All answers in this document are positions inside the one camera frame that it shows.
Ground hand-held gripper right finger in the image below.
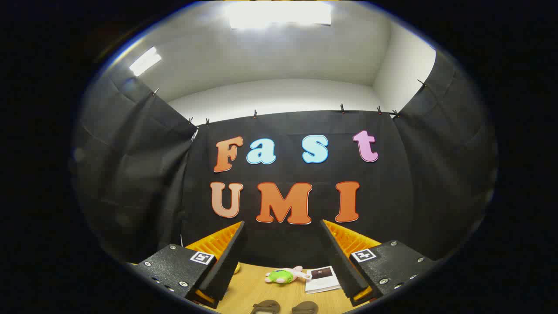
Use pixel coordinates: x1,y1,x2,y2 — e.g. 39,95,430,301
320,219,436,307

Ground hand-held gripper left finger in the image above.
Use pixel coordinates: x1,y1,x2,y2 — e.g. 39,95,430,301
131,220,248,309

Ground brown fuzzy shoe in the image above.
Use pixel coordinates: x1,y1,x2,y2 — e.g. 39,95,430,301
291,301,319,314
251,300,281,314

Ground white book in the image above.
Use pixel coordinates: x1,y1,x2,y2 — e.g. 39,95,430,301
305,266,341,294

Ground green and pink plush toy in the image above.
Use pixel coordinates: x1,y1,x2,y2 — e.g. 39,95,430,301
265,266,312,285

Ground black backdrop cloth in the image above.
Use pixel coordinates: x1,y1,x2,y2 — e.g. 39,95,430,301
72,48,497,269

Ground small ceiling light panel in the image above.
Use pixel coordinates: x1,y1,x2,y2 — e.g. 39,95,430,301
129,47,162,77

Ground large ceiling light panel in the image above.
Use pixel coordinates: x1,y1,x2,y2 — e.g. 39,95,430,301
227,2,333,30

